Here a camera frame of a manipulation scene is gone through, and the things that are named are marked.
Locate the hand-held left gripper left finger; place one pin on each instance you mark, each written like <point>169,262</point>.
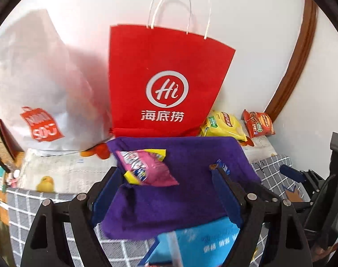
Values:
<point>110,185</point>

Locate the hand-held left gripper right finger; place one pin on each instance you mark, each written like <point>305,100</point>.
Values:
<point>224,190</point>

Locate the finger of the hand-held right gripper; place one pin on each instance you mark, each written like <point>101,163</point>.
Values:
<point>291,171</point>
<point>304,205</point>

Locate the pink yellow snack packet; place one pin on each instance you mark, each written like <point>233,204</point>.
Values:
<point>149,169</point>

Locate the purple towel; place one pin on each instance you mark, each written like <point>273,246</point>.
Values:
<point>180,194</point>

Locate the red chip bag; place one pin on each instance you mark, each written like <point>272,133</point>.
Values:
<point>259,123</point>

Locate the yellow chip bag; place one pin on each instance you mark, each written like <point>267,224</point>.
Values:
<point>224,125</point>

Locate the grey checkered blanket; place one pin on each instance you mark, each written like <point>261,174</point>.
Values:
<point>27,203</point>

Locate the dark red patterned box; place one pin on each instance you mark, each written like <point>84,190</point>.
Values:
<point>2,139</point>

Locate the white plastic bag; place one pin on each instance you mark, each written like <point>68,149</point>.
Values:
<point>46,75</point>

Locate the red paper bag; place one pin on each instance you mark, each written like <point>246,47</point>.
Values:
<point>158,55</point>

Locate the brown wooden door frame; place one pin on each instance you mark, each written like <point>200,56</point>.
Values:
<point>297,61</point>

